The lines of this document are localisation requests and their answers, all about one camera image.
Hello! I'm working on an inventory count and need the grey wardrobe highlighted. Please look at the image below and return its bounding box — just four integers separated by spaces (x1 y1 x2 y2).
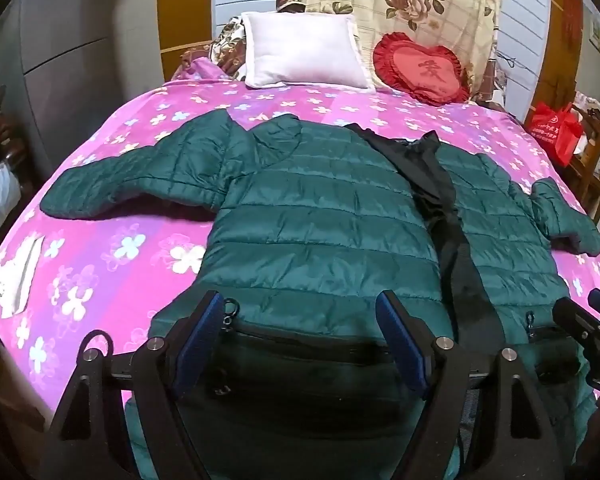
0 0 168 176

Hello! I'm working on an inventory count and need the red heart cushion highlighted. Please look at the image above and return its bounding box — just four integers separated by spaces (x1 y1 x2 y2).
372 32 471 107

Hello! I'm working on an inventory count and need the black hair band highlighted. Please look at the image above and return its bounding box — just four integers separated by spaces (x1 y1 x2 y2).
80 329 115 361

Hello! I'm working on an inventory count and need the brown floral blanket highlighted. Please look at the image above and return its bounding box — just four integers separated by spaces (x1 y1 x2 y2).
180 0 306 82

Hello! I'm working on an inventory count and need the wooden chair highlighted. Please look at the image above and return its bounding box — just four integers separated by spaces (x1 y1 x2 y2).
562 92 600 221

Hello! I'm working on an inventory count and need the white pillow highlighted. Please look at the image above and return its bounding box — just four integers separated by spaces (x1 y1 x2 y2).
241 11 376 92

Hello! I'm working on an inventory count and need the white paper on bed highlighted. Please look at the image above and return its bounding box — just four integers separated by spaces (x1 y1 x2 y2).
0 235 46 318

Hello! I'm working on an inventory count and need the orange wooden door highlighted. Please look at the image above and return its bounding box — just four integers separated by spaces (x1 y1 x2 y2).
532 0 587 111

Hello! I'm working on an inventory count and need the pink floral bedsheet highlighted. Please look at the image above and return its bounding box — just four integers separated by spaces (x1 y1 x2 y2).
0 57 600 411

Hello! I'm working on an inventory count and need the red shopping bag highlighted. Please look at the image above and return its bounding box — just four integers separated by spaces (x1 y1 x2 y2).
527 101 586 168

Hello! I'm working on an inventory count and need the green puffer jacket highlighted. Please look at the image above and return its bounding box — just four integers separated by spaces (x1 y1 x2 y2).
40 110 600 480

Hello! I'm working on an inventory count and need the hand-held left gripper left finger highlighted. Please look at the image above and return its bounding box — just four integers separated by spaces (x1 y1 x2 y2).
42 290 226 480

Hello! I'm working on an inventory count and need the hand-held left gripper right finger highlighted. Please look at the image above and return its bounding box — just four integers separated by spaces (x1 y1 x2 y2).
375 290 566 480

